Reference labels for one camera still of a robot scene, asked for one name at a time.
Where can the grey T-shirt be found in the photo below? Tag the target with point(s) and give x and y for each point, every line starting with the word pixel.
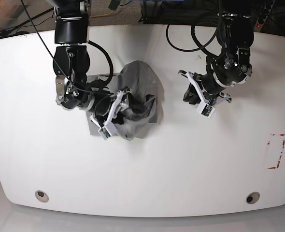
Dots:
pixel 142 82

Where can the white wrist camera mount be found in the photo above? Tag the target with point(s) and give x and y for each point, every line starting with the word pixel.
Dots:
pixel 120 103
pixel 208 101

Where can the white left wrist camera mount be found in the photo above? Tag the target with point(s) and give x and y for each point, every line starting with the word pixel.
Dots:
pixel 208 101

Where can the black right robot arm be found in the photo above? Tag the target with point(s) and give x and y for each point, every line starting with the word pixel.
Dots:
pixel 71 62

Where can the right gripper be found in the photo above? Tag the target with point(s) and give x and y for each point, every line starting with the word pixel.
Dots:
pixel 77 92

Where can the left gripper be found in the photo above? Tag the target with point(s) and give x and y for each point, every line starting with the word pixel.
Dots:
pixel 223 71

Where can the black power strip red light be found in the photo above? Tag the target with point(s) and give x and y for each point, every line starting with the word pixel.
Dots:
pixel 263 14

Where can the right table grommet hole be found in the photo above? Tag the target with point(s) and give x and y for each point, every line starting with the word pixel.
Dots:
pixel 252 198

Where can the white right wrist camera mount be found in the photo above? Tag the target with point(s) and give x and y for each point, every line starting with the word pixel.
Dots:
pixel 120 103

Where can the left table grommet hole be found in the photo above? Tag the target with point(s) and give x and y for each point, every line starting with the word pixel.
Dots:
pixel 41 196

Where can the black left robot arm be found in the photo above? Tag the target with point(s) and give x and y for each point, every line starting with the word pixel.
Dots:
pixel 235 35

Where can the red tape rectangle marking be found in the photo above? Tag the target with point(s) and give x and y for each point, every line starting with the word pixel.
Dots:
pixel 274 151

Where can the black stand legs on floor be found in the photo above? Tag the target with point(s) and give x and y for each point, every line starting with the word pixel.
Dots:
pixel 14 30

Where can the table grommet hole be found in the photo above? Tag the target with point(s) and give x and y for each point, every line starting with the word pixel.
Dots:
pixel 252 198
pixel 41 196

